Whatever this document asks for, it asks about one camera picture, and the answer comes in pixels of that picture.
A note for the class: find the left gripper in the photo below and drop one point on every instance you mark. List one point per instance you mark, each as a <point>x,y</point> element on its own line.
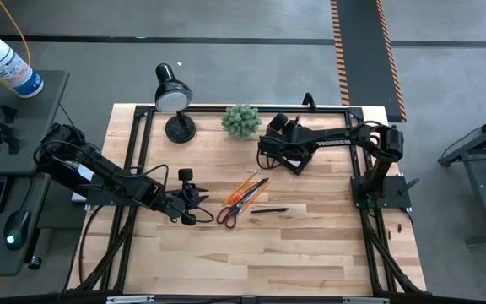
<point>181,202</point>

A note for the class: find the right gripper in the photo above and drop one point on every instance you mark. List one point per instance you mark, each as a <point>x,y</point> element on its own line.
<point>287,141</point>

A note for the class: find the pink sticky note pad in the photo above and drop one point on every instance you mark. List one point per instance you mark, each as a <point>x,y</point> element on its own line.
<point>294,163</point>

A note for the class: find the red and black scissors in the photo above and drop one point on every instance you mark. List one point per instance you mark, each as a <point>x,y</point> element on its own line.
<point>251,193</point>

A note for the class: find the black pen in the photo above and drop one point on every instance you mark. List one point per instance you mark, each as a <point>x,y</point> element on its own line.
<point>268,210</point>

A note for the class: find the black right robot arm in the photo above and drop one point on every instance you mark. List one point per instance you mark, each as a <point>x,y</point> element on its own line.
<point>331,134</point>

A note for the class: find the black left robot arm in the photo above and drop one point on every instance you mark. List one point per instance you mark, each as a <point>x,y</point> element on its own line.
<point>112,173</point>

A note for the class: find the green potted plant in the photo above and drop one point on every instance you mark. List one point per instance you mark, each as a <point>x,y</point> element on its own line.
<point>241,121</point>

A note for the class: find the black desk lamp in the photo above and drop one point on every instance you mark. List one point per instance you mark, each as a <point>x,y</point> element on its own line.
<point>171,101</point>

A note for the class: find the black floor mat striped edges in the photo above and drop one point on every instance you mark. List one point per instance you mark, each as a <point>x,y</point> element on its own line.
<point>365,63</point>

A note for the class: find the white power box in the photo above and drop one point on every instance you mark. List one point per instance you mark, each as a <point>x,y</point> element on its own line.
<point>84,171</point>

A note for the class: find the dark grey side desk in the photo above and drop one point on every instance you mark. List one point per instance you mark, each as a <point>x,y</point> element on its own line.
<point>36,126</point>

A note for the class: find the black caster wheel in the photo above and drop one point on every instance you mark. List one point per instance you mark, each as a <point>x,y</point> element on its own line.
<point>34,262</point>

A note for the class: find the black computer mouse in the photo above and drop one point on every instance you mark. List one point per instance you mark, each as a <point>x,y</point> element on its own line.
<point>16,230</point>

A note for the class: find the white wipes canister blue label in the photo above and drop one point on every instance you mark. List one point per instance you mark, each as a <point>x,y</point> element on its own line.
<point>7,67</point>

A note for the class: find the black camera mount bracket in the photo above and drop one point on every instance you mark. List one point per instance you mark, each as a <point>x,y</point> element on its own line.
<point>309,101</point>

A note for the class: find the black aluminium table frame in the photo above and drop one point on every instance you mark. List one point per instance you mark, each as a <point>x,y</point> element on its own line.
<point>331,110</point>

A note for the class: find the silver table edge bracket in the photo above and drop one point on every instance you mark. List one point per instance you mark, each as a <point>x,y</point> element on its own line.
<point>129,299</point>
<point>365,300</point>

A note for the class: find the grey metal desk frame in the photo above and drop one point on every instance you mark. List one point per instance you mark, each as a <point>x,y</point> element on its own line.
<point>481,194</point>

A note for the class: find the small black bracket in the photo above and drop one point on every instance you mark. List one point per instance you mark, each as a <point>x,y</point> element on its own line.
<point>9,114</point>

